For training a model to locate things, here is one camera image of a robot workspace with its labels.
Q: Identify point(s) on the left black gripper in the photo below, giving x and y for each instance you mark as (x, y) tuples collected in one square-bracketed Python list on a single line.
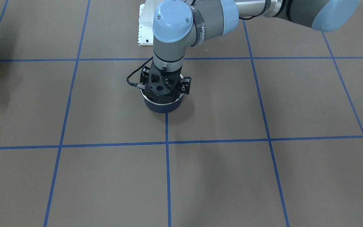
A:
[(185, 85)]

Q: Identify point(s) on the glass pot lid blue knob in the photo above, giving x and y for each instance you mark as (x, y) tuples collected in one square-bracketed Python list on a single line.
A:
[(160, 98)]

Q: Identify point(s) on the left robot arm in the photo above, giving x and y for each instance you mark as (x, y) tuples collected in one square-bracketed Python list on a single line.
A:
[(214, 18)]

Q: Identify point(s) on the dark blue saucepan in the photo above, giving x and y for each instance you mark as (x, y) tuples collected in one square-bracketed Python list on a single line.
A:
[(161, 108)]

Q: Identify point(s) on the brown paper table mat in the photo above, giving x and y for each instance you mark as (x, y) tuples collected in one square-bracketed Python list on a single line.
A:
[(271, 134)]

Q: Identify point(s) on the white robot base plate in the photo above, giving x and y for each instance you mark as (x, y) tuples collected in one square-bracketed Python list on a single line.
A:
[(146, 28)]

